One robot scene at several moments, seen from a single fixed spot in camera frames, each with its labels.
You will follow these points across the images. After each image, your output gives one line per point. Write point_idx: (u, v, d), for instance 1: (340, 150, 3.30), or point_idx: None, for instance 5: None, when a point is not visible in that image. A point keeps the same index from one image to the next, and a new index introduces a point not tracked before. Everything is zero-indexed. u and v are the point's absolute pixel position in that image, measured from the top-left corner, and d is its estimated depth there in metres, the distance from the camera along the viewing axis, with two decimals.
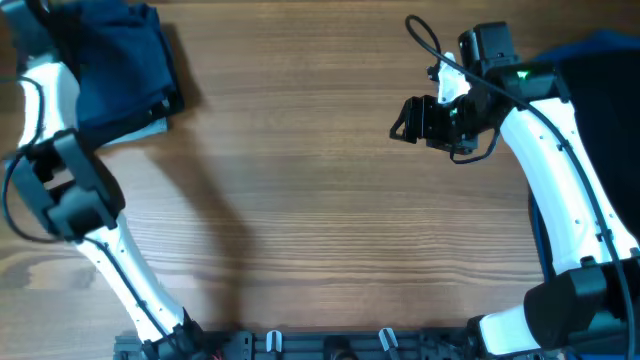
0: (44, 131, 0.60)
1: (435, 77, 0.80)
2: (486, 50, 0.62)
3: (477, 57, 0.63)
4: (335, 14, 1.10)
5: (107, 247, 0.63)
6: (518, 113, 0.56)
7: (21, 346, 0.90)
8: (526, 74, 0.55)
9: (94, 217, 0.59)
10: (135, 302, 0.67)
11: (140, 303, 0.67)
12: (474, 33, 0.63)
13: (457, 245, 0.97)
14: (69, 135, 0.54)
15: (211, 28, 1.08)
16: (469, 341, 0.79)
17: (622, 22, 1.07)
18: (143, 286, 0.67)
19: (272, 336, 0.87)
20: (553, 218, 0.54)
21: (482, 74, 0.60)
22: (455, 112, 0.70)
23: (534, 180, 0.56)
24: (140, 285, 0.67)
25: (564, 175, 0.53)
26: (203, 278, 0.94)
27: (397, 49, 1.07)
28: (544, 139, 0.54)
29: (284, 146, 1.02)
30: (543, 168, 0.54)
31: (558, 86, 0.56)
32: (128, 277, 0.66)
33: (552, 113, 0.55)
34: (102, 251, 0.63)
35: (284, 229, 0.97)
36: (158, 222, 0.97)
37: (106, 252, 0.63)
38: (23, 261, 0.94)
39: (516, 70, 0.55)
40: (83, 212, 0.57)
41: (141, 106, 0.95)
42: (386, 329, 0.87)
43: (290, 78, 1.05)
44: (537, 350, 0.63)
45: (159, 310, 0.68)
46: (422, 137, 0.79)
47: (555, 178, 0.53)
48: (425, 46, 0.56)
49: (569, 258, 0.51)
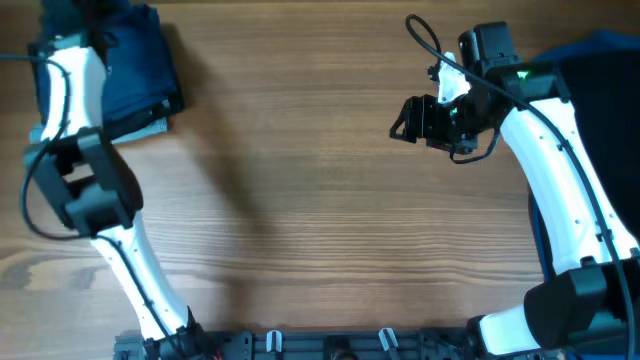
0: (69, 126, 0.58)
1: (435, 77, 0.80)
2: (486, 51, 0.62)
3: (477, 57, 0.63)
4: (335, 14, 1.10)
5: (120, 245, 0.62)
6: (518, 113, 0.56)
7: (20, 346, 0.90)
8: (525, 73, 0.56)
9: (111, 217, 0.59)
10: (142, 301, 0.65)
11: (147, 302, 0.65)
12: (474, 33, 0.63)
13: (457, 245, 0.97)
14: (94, 134, 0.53)
15: (212, 27, 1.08)
16: (469, 341, 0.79)
17: (621, 22, 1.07)
18: (152, 286, 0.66)
19: (272, 336, 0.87)
20: (553, 218, 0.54)
21: (482, 75, 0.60)
22: (454, 112, 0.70)
23: (534, 179, 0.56)
24: (147, 280, 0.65)
25: (564, 176, 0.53)
26: (203, 278, 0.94)
27: (397, 49, 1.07)
28: (544, 139, 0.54)
29: (284, 146, 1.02)
30: (543, 168, 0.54)
31: (558, 86, 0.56)
32: (136, 273, 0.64)
33: (552, 113, 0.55)
34: (115, 249, 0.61)
35: (284, 229, 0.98)
36: (158, 222, 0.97)
37: (118, 250, 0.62)
38: (23, 261, 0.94)
39: (517, 70, 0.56)
40: (101, 211, 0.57)
41: (142, 104, 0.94)
42: (386, 330, 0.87)
43: (290, 78, 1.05)
44: (537, 350, 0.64)
45: (165, 311, 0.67)
46: (422, 136, 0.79)
47: (555, 177, 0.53)
48: (426, 47, 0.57)
49: (569, 257, 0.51)
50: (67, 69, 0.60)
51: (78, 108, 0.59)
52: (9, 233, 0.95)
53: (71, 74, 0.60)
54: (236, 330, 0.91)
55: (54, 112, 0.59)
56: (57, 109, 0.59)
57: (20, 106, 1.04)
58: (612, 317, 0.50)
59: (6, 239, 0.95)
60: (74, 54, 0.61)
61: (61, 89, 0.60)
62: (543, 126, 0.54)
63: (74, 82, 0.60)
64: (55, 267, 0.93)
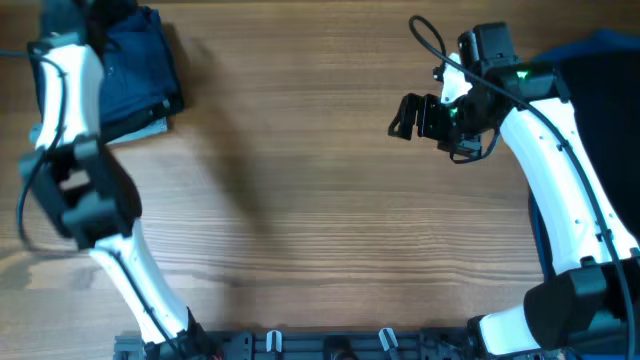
0: (66, 131, 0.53)
1: (440, 78, 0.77)
2: (486, 51, 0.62)
3: (476, 57, 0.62)
4: (335, 14, 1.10)
5: (120, 256, 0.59)
6: (518, 113, 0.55)
7: (19, 346, 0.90)
8: (527, 74, 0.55)
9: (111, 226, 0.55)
10: (142, 307, 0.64)
11: (147, 308, 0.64)
12: (473, 34, 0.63)
13: (458, 245, 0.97)
14: (91, 141, 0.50)
15: (211, 27, 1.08)
16: (469, 341, 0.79)
17: (621, 22, 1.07)
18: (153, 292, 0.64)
19: (272, 336, 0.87)
20: (552, 220, 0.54)
21: (482, 74, 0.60)
22: (455, 112, 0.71)
23: (533, 177, 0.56)
24: (147, 287, 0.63)
25: (564, 176, 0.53)
26: (203, 278, 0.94)
27: (397, 49, 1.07)
28: (544, 139, 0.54)
29: (284, 146, 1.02)
30: (543, 168, 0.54)
31: (557, 86, 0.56)
32: (136, 283, 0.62)
33: (551, 113, 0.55)
34: (114, 260, 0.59)
35: (284, 229, 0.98)
36: (158, 221, 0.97)
37: (119, 262, 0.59)
38: (23, 261, 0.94)
39: (516, 70, 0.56)
40: (99, 221, 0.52)
41: (143, 104, 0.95)
42: (386, 329, 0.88)
43: (290, 78, 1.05)
44: (537, 350, 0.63)
45: (166, 316, 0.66)
46: (422, 135, 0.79)
47: (553, 174, 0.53)
48: (426, 45, 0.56)
49: (568, 255, 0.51)
50: (65, 70, 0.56)
51: (75, 109, 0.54)
52: (9, 234, 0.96)
53: (70, 75, 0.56)
54: (237, 330, 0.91)
55: (49, 113, 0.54)
56: (51, 113, 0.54)
57: (21, 107, 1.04)
58: (612, 316, 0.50)
59: (7, 239, 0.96)
60: (72, 54, 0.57)
61: (55, 89, 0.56)
62: (543, 126, 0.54)
63: (72, 81, 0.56)
64: (55, 267, 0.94)
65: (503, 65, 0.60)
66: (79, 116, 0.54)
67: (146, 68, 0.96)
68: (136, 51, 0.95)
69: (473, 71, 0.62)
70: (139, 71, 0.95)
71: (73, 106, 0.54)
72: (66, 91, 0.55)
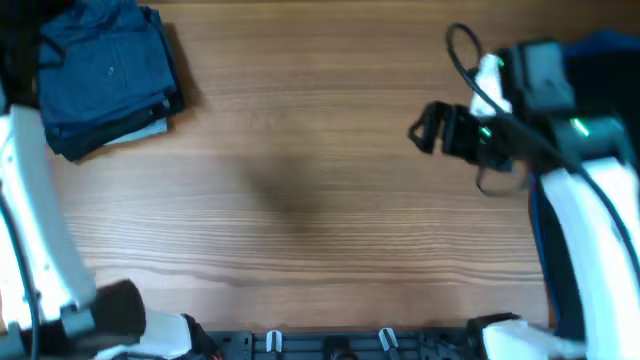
0: (39, 294, 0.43)
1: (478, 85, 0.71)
2: (532, 73, 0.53)
3: (520, 80, 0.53)
4: (335, 14, 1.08)
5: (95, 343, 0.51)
6: (576, 185, 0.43)
7: None
8: (581, 122, 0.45)
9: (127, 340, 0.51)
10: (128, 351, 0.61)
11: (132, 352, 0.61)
12: (520, 52, 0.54)
13: (458, 245, 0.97)
14: (81, 319, 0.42)
15: (210, 27, 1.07)
16: (469, 341, 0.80)
17: (622, 21, 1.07)
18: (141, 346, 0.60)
19: (272, 336, 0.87)
20: (598, 331, 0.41)
21: (525, 111, 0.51)
22: (486, 135, 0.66)
23: (582, 274, 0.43)
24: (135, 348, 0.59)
25: (616, 261, 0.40)
26: (203, 278, 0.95)
27: (397, 49, 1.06)
28: (601, 217, 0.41)
29: (285, 146, 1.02)
30: (590, 255, 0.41)
31: (620, 146, 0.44)
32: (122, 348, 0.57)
33: (609, 187, 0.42)
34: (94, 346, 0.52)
35: (284, 229, 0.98)
36: (158, 222, 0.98)
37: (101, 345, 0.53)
38: None
39: (573, 117, 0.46)
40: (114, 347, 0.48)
41: (142, 104, 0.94)
42: (386, 329, 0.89)
43: (290, 77, 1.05)
44: None
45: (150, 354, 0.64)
46: (450, 148, 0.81)
47: (620, 210, 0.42)
48: (458, 66, 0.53)
49: (607, 356, 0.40)
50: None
51: (36, 244, 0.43)
52: None
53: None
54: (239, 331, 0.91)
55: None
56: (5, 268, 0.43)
57: None
58: None
59: None
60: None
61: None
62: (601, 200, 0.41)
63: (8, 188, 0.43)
64: None
65: (552, 100, 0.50)
66: (43, 251, 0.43)
67: (146, 68, 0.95)
68: (137, 51, 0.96)
69: (515, 99, 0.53)
70: (139, 71, 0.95)
71: (32, 240, 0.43)
72: (19, 230, 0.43)
